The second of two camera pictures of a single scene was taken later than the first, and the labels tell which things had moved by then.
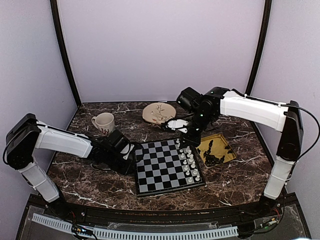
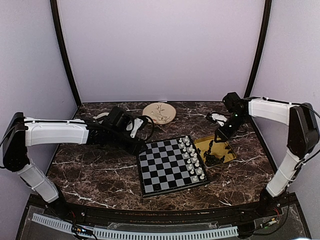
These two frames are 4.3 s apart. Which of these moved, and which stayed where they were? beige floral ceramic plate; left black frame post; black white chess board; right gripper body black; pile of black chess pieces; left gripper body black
Moved: left gripper body black; right gripper body black
Stayed: left black frame post; pile of black chess pieces; black white chess board; beige floral ceramic plate
